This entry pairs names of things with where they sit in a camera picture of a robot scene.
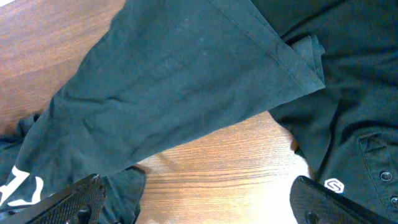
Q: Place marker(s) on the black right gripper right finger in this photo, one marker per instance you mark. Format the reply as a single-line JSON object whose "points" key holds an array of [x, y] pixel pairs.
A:
{"points": [[313, 203]]}

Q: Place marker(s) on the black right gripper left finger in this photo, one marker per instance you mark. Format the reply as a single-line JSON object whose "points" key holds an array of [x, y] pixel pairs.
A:
{"points": [[81, 202]]}

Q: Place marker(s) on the dark green t-shirt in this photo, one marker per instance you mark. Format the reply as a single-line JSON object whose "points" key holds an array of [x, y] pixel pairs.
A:
{"points": [[166, 73]]}

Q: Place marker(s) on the black polo shirt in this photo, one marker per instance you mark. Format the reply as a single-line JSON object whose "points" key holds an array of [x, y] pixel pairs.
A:
{"points": [[346, 132]]}

